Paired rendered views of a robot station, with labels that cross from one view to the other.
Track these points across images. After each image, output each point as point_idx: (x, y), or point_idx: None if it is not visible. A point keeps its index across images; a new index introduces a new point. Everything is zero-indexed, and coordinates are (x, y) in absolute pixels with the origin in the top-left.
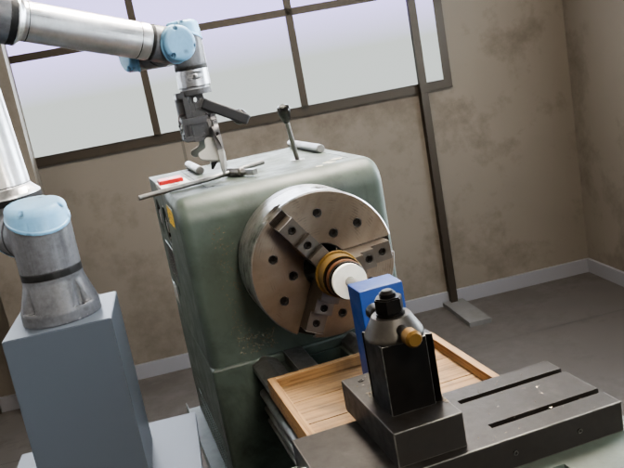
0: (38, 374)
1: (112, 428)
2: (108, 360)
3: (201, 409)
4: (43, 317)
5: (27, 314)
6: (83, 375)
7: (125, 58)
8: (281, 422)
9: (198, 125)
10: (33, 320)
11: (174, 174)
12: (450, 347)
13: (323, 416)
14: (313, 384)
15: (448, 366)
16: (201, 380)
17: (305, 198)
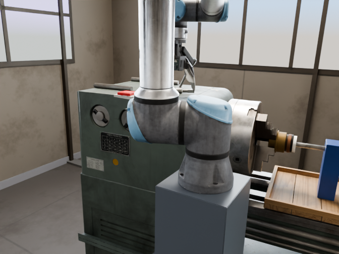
0: (231, 226)
1: (239, 249)
2: (246, 205)
3: (88, 234)
4: (227, 183)
5: (210, 183)
6: (240, 218)
7: (177, 10)
8: (252, 220)
9: (182, 61)
10: (221, 187)
11: (98, 89)
12: (298, 170)
13: (318, 208)
14: (278, 196)
15: (305, 177)
16: (131, 213)
17: (259, 105)
